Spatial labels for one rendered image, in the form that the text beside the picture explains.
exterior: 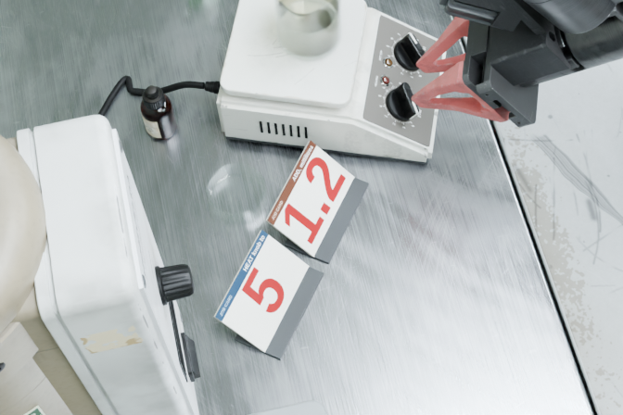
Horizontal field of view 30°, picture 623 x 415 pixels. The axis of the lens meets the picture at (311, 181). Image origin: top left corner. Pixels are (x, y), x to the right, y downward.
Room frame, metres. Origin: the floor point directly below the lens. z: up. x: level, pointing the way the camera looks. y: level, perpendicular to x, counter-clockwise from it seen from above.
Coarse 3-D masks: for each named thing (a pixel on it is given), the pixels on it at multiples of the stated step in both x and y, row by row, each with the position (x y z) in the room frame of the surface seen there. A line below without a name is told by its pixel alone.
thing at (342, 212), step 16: (352, 176) 0.52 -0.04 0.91; (352, 192) 0.50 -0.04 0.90; (272, 208) 0.47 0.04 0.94; (336, 208) 0.49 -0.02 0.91; (352, 208) 0.48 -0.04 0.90; (272, 224) 0.46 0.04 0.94; (336, 224) 0.47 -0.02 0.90; (288, 240) 0.46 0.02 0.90; (320, 240) 0.45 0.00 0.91; (336, 240) 0.45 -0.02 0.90; (320, 256) 0.44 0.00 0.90
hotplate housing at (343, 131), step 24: (360, 72) 0.59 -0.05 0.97; (240, 96) 0.57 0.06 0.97; (360, 96) 0.57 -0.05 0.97; (240, 120) 0.56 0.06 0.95; (264, 120) 0.56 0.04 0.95; (288, 120) 0.55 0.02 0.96; (312, 120) 0.55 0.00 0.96; (336, 120) 0.54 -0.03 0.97; (360, 120) 0.54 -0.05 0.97; (288, 144) 0.55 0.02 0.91; (336, 144) 0.54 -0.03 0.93; (360, 144) 0.54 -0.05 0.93; (384, 144) 0.53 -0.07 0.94; (408, 144) 0.53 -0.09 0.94; (432, 144) 0.54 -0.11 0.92
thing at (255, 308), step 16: (272, 256) 0.43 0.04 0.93; (288, 256) 0.43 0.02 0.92; (256, 272) 0.41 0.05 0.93; (272, 272) 0.42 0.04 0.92; (288, 272) 0.42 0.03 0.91; (240, 288) 0.40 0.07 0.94; (256, 288) 0.40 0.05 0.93; (272, 288) 0.40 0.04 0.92; (288, 288) 0.41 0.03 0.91; (240, 304) 0.39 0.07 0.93; (256, 304) 0.39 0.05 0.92; (272, 304) 0.39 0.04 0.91; (240, 320) 0.37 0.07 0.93; (256, 320) 0.38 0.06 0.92; (272, 320) 0.38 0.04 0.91; (256, 336) 0.36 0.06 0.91
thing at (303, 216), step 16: (320, 160) 0.52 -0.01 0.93; (304, 176) 0.51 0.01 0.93; (320, 176) 0.51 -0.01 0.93; (336, 176) 0.51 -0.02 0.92; (304, 192) 0.49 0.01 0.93; (320, 192) 0.50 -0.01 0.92; (336, 192) 0.50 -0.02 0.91; (288, 208) 0.47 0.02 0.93; (304, 208) 0.48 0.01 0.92; (320, 208) 0.48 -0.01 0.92; (288, 224) 0.46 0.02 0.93; (304, 224) 0.46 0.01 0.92; (320, 224) 0.47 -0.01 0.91; (304, 240) 0.45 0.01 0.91
